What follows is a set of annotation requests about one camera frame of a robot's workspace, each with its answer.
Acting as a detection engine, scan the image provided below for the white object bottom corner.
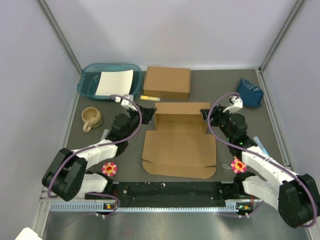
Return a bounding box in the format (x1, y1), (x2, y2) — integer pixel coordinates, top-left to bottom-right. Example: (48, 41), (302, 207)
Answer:
(15, 227), (43, 240)

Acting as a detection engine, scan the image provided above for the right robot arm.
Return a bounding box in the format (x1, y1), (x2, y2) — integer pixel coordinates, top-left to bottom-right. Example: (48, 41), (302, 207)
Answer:
(200, 105), (320, 228)

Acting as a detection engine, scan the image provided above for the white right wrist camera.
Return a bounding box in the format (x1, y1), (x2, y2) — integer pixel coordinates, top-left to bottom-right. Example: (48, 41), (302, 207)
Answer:
(223, 95), (243, 114)

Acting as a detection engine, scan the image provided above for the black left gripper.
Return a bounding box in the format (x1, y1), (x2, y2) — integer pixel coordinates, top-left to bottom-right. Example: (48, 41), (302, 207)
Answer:
(124, 104), (157, 140)

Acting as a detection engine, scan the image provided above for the pink flower toy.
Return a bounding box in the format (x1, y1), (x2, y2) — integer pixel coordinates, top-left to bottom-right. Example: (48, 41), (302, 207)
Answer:
(230, 159), (247, 174)
(101, 162), (118, 177)

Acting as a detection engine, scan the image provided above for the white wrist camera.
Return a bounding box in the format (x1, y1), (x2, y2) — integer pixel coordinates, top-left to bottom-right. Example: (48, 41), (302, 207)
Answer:
(223, 95), (243, 114)
(114, 94), (136, 111)

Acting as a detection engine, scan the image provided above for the brown cardboard box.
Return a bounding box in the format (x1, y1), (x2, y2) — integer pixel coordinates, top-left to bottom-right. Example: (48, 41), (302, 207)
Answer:
(142, 102), (217, 179)
(143, 66), (191, 100)

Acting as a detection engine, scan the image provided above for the yellow white marker pen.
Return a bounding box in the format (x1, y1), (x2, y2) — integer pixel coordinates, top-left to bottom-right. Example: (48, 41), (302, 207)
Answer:
(140, 95), (161, 102)

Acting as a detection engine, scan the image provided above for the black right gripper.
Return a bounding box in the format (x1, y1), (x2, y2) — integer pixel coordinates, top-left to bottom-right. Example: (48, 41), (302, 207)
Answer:
(200, 105), (234, 142)

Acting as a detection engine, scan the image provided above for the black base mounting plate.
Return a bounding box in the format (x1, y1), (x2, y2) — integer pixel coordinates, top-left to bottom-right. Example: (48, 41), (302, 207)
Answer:
(84, 181), (266, 208)

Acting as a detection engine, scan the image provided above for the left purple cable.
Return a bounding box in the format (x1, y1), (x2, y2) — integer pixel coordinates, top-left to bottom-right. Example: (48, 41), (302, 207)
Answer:
(47, 94), (144, 220)

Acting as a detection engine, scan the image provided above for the grey slotted cable duct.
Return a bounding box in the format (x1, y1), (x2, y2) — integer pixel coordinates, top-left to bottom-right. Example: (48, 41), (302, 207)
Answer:
(49, 202), (252, 213)

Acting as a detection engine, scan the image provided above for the pink flower toy left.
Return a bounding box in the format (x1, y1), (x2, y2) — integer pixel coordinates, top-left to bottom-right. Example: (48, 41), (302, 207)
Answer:
(101, 162), (118, 177)

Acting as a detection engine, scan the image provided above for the folded brown cardboard box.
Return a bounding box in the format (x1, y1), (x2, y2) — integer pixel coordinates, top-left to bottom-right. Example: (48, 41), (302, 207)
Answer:
(143, 66), (191, 100)

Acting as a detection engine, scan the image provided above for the dark blue crumpled bag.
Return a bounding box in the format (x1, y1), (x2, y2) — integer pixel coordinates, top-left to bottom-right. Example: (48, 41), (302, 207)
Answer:
(236, 78), (264, 108)

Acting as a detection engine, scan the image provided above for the teal plastic bin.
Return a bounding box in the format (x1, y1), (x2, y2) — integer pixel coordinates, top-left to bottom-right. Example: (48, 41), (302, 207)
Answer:
(77, 63), (144, 100)

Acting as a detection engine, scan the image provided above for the beige ceramic mug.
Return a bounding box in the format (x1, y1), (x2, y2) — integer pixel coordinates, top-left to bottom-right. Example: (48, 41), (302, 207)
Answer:
(81, 107), (103, 133)

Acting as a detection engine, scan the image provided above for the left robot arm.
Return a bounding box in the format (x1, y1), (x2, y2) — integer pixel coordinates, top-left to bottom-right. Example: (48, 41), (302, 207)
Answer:
(41, 106), (156, 202)

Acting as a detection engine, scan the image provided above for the grey orange marker pen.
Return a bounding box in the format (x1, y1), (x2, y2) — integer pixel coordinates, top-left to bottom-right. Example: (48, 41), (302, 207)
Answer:
(100, 129), (109, 141)

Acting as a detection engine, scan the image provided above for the pink flower toy right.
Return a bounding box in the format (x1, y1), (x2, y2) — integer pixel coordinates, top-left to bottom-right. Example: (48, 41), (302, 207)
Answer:
(230, 159), (247, 174)

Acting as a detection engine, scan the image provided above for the white paper sheet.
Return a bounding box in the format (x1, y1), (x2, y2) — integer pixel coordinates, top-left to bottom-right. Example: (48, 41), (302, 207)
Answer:
(95, 69), (134, 96)

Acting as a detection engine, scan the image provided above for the light blue pen right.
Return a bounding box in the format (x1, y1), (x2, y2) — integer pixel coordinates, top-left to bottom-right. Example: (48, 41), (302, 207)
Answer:
(253, 136), (269, 156)

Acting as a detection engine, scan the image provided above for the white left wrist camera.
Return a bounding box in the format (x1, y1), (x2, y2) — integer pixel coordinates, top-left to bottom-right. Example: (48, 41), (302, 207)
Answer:
(114, 94), (136, 111)

